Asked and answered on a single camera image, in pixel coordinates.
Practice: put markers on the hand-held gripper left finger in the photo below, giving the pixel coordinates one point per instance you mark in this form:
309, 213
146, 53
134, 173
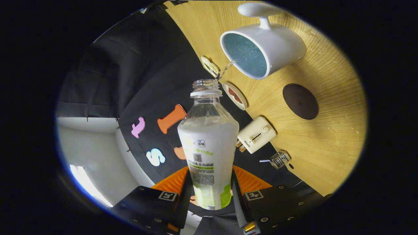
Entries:
185, 204

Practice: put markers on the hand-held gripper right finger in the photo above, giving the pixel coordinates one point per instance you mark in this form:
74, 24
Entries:
240, 207

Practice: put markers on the clear juice bottle white label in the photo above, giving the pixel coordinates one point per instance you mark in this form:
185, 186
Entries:
209, 147

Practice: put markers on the dark brown round coaster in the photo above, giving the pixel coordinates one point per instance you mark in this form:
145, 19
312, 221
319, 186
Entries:
300, 101

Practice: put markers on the white toaster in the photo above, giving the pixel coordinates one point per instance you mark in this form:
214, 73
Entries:
256, 133

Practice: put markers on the large ceiling light panel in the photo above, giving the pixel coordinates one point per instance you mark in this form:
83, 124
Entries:
89, 186

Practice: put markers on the white round plate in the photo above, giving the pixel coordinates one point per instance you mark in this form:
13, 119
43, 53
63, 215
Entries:
244, 101

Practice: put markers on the brown food on plate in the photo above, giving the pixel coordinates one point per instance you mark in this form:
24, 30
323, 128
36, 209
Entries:
235, 95

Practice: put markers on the wooden table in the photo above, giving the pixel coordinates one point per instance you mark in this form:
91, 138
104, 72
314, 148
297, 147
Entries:
326, 130

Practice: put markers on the white divided snack tray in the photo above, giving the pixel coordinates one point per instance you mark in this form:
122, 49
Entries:
210, 66

